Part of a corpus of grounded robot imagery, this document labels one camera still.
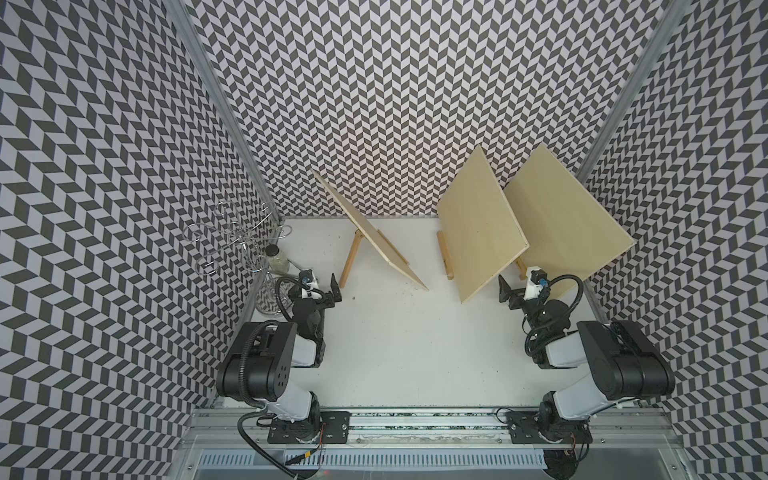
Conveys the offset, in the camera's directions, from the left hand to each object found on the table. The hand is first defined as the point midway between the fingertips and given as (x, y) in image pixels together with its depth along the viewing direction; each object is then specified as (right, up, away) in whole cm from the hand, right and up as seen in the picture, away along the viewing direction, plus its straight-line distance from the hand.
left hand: (318, 277), depth 90 cm
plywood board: (+16, +13, +18) cm, 27 cm away
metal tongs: (-13, +3, +16) cm, 21 cm away
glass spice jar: (-15, +4, +6) cm, 17 cm away
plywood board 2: (+75, +13, -4) cm, 76 cm away
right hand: (+60, 0, -2) cm, 60 cm away
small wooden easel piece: (+11, +8, +1) cm, 14 cm away
